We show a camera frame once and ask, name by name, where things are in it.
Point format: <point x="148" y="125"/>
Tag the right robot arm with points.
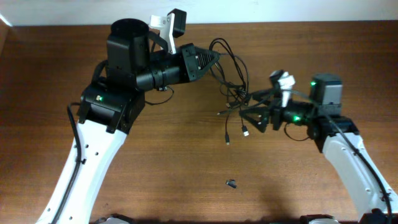
<point x="335" y="136"/>

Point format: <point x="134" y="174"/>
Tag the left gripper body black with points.
<point x="188" y="62"/>

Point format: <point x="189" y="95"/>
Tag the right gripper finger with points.
<point x="258" y="117"/>
<point x="264" y="97"/>

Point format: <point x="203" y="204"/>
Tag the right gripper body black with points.
<point x="280" y="112"/>

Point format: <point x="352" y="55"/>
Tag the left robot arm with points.
<point x="138" y="61"/>

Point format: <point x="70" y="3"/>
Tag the small black adapter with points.
<point x="231" y="183"/>

